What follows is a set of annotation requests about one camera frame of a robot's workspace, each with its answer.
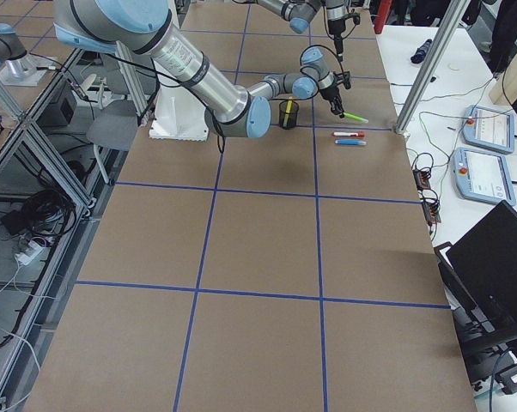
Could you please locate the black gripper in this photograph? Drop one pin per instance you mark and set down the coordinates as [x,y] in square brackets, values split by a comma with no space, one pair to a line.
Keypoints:
[335,26]
[331,93]

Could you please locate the green highlighter pen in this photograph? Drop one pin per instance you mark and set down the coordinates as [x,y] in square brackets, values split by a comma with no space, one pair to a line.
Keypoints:
[355,117]

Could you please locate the red whiteboard marker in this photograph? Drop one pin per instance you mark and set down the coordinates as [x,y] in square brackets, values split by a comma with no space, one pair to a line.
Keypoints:
[357,135]

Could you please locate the blue highlighter pen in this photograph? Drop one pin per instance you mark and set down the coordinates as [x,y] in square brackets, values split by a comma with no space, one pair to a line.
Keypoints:
[350,142]

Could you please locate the yellow highlighter pen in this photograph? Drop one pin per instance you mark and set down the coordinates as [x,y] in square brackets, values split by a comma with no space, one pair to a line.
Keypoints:
[288,110]

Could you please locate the black mesh pen holder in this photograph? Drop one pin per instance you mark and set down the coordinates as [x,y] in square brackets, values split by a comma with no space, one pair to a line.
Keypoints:
[292,118]

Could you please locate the folded blue umbrella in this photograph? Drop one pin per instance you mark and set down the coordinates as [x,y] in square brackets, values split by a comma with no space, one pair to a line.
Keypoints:
[421,52]

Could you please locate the grey usb hub near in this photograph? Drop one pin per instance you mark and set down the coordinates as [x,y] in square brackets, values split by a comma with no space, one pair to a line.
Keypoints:
[421,179]

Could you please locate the grey usb hub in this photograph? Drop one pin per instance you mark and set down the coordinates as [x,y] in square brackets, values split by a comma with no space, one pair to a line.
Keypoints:
[431,212]
[421,179]

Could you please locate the grey usb hub far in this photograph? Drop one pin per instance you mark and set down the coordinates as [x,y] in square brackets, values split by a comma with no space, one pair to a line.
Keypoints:
[431,212]

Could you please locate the far teach pendant tablet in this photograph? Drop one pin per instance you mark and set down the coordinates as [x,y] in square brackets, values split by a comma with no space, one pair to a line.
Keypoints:
[489,128]

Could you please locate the teach pendant tablet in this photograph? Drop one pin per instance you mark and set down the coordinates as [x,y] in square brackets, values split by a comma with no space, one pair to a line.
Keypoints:
[483,177]
[489,128]

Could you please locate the near teach pendant tablet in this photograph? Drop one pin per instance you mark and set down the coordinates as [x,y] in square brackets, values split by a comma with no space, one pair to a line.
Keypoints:
[483,177]

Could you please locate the grey office chair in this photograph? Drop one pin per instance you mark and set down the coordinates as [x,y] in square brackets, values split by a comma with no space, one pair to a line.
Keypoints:
[115,128]

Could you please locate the black laptop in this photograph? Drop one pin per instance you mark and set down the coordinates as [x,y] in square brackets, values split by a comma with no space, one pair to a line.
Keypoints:
[480,272]

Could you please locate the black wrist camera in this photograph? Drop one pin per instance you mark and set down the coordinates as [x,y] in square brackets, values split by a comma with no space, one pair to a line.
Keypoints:
[343,79]

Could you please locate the aluminium frame post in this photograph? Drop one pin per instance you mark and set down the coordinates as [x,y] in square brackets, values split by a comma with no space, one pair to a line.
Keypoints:
[444,34]

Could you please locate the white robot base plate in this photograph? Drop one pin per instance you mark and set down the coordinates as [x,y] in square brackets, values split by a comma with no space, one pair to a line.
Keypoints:
[178,116]

